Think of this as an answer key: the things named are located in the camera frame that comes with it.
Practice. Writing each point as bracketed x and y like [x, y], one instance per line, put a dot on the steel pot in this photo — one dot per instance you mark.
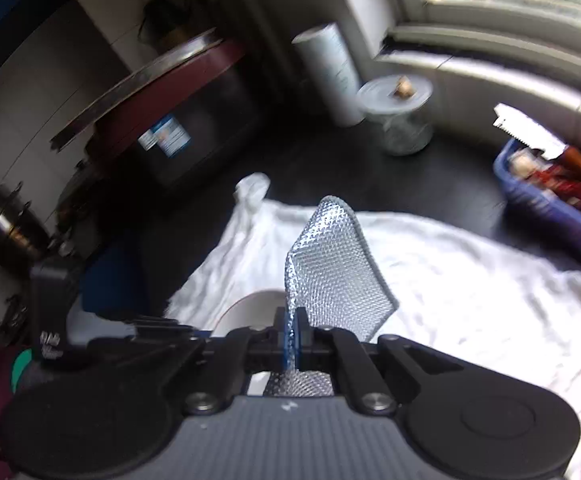
[5, 230]

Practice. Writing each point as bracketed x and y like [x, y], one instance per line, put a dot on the blue plastic basket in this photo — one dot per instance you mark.
[545, 210]

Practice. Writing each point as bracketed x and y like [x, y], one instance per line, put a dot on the dried red chillies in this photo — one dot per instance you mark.
[565, 185]

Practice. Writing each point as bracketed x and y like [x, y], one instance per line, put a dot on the garlic bulb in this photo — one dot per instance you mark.
[522, 165]

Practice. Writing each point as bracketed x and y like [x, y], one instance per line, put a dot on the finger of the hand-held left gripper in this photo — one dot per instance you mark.
[113, 280]
[170, 327]

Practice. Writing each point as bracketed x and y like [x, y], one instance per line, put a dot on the dark red-topped cabinet appliance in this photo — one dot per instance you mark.
[180, 90]

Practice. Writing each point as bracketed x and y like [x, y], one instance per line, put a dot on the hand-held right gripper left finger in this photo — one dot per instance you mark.
[285, 347]

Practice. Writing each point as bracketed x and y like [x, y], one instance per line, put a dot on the white paper towel roll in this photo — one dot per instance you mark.
[330, 75]

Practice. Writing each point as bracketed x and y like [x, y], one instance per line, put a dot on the silver mesh scrubbing cloth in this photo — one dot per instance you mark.
[330, 270]

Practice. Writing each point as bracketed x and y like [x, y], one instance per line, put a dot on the brown ginger piece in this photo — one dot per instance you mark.
[404, 87]

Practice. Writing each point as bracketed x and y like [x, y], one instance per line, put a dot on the white bowl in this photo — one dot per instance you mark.
[250, 310]

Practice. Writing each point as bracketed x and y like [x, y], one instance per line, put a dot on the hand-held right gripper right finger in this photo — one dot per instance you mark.
[299, 341]

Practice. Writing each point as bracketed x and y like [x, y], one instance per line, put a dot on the blue and white sticker label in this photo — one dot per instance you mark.
[165, 135]

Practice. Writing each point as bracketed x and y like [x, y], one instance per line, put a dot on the glass jar with lid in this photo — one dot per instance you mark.
[403, 125]

